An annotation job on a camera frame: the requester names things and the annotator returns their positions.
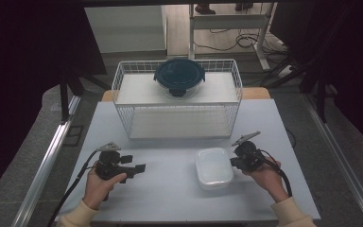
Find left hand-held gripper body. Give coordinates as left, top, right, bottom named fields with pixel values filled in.
left=94, top=142, right=137, bottom=182

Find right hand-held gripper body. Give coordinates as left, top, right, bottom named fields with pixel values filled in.
left=231, top=131, right=267, bottom=173

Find white plastic container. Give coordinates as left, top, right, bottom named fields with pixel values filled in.
left=194, top=147, right=235, bottom=191

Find white wire rack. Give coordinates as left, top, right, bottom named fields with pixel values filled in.
left=111, top=59, right=244, bottom=141

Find round container dark blue lid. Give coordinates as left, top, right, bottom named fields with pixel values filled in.
left=152, top=57, right=207, bottom=99

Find person's left hand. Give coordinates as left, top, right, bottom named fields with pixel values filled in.
left=81, top=160, right=128, bottom=211

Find person's right hand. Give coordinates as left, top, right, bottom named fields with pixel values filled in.
left=241, top=156, right=290, bottom=203

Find black floor grate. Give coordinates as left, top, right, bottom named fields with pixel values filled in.
left=62, top=125, right=85, bottom=148

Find wooden table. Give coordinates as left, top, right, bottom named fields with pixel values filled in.
left=101, top=87, right=272, bottom=102

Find black metal stand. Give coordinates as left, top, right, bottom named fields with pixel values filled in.
left=59, top=73, right=87, bottom=123

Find white power strip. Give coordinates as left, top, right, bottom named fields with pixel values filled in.
left=276, top=63, right=295, bottom=79

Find white cabinet panel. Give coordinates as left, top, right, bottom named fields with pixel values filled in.
left=83, top=5, right=168, bottom=54

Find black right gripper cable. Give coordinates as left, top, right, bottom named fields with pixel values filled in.
left=257, top=148, right=294, bottom=199

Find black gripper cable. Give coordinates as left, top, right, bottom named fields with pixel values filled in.
left=257, top=148, right=294, bottom=199
left=46, top=148, right=101, bottom=227

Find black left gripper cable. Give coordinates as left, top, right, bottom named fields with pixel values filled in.
left=46, top=148, right=101, bottom=227

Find aluminium rail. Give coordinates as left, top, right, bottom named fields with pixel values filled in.
left=302, top=93, right=363, bottom=227
left=10, top=95, right=82, bottom=227

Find black floor cables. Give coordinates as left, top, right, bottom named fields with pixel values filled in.
left=192, top=27, right=289, bottom=55

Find white desk frame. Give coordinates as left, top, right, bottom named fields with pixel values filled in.
left=187, top=2, right=279, bottom=71

